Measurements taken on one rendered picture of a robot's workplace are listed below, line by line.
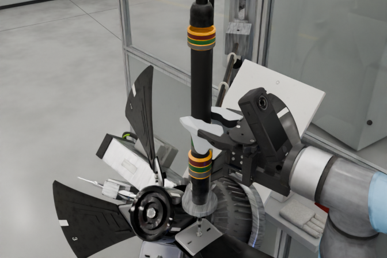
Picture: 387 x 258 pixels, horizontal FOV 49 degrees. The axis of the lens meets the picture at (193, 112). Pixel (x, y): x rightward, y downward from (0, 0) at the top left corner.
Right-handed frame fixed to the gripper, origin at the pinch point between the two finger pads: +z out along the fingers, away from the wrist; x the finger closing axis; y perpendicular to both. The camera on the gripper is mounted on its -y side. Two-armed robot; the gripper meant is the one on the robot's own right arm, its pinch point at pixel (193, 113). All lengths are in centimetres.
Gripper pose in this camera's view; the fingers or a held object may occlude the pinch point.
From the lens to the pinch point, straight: 74.2
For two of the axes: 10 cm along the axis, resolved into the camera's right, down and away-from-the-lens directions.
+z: -8.0, -3.3, 5.0
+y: -0.1, 8.4, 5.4
